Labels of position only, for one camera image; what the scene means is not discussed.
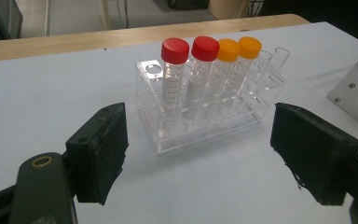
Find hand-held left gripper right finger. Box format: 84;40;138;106
269;102;358;206

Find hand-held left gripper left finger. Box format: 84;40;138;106
64;102;129;206

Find perforated metal tube rack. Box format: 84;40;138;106
326;55;358;135

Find clear acrylic tube rack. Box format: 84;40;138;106
135;46;291;156

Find orange-capped clear tube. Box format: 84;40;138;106
199;37;241;125
227;35;263;110

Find red-capped clear tube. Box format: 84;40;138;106
159;37;190;136
182;35;221;125

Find white board sheet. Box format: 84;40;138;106
0;21;358;224

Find dark grey cabinet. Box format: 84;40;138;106
0;0;23;48

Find black hanging cable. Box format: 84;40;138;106
123;0;130;29

